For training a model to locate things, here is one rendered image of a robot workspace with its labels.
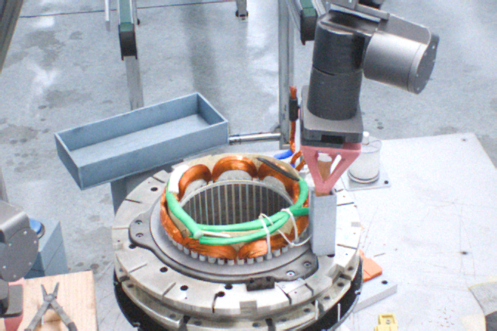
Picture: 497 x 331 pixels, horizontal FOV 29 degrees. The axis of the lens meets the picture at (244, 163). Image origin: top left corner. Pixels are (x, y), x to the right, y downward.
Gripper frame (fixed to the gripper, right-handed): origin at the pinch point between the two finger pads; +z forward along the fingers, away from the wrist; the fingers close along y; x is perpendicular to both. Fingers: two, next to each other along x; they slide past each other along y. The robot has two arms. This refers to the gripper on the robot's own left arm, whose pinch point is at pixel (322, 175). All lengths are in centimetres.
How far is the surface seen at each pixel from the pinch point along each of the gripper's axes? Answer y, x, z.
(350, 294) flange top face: 0.8, -5.6, 18.3
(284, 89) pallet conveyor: 175, -4, 81
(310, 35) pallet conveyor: 137, -8, 45
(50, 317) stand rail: -8.9, 30.8, 16.8
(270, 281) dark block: -6.4, 5.2, 11.1
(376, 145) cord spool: 60, -16, 31
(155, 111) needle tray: 40.5, 23.6, 16.2
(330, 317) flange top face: -3.4, -2.9, 18.7
